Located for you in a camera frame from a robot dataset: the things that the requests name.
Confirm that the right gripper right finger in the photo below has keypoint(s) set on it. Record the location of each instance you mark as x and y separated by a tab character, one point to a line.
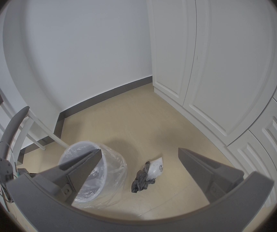
206	175

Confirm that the grey seat white chair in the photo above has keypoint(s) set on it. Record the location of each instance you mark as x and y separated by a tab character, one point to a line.
10	129

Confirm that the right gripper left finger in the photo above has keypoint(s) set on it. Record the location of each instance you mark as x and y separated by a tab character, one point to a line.
78	173

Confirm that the crumpled white paper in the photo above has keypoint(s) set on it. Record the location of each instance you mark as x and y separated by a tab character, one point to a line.
156	169

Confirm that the crumpled black plastic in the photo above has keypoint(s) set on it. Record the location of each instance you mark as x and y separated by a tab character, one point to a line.
141	180

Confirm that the white trash bin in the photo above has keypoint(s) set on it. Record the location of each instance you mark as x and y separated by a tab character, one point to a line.
102	177

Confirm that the clear plastic bag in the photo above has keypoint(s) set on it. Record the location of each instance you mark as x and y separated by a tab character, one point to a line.
119	164

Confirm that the white wardrobe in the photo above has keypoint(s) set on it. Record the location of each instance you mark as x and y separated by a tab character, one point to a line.
225	69

